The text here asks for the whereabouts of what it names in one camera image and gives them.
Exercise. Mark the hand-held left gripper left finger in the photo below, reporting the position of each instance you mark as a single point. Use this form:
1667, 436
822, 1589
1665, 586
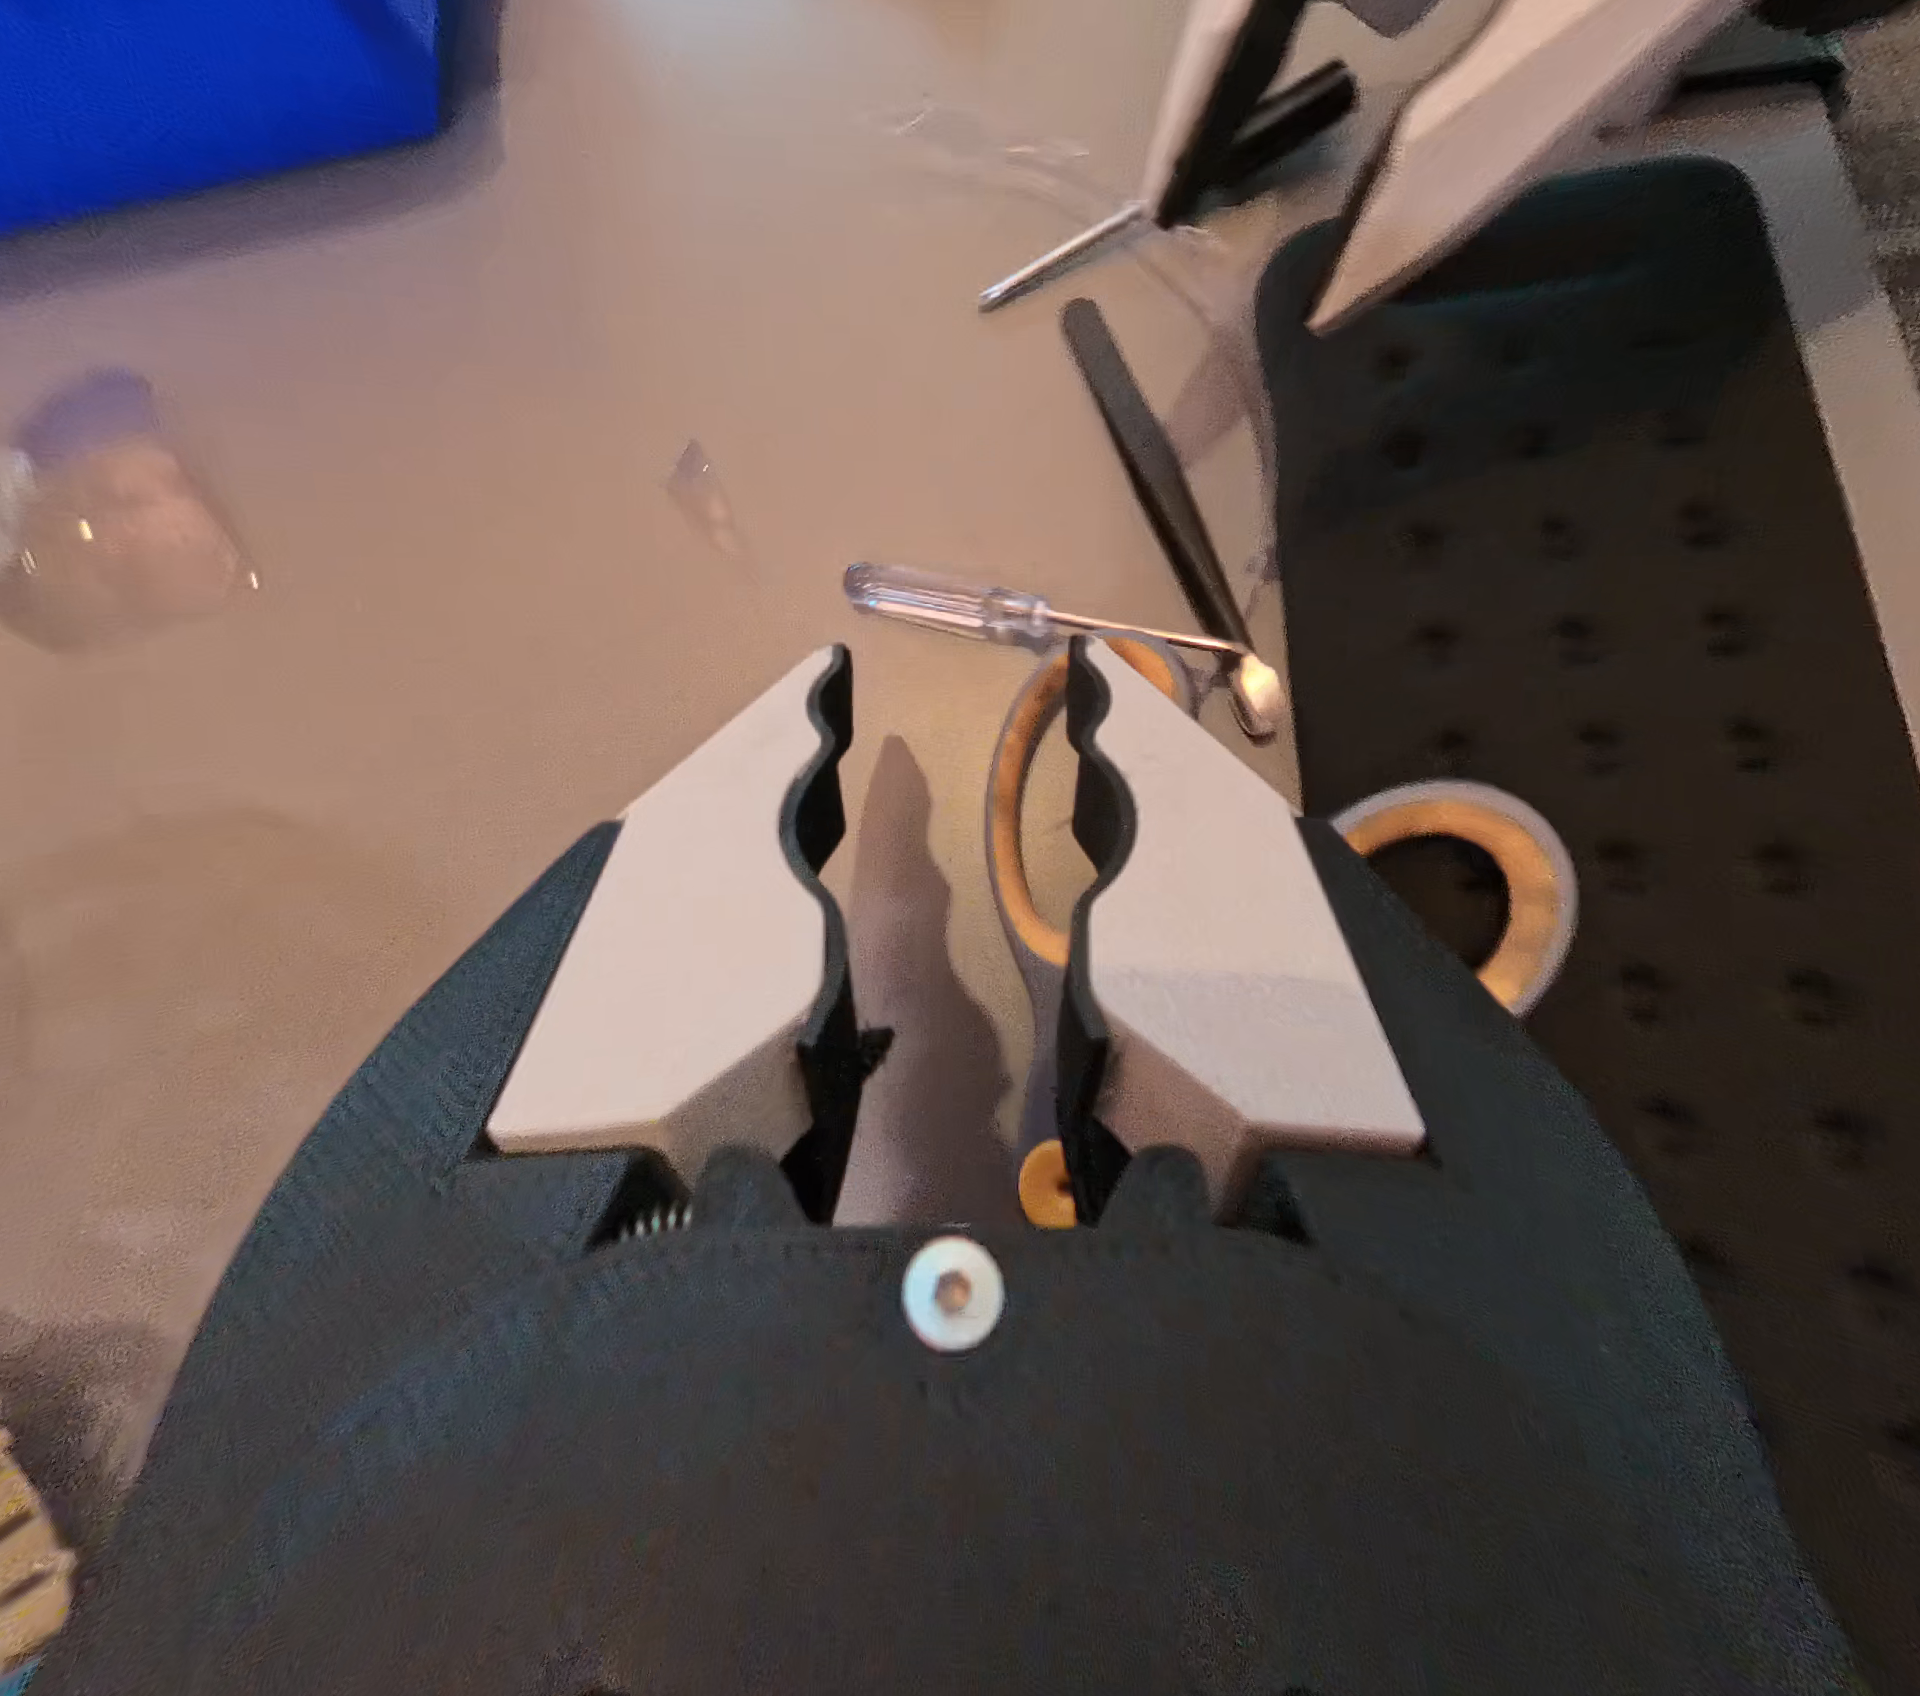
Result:
675, 977

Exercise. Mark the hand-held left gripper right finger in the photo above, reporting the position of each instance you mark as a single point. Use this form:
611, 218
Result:
1245, 977

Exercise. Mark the marble maze ball toy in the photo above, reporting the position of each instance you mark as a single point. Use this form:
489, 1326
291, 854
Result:
121, 527

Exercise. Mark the grey orange scissors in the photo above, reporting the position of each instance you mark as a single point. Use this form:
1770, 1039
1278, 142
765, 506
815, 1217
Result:
1039, 1021

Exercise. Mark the small white tag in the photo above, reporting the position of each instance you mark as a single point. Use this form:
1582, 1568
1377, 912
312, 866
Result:
1260, 695

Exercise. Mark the clear plastic wrapper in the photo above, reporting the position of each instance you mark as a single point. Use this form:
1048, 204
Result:
1020, 151

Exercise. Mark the clear plastic scrap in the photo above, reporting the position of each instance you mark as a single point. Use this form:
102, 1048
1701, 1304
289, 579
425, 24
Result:
699, 488

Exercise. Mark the black dimpled mat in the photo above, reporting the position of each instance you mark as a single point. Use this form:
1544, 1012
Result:
1650, 676

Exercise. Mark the black tweezers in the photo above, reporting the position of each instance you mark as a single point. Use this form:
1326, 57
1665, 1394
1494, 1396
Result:
1148, 451

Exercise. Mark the blue storage bin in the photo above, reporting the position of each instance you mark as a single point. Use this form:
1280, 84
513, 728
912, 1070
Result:
194, 1

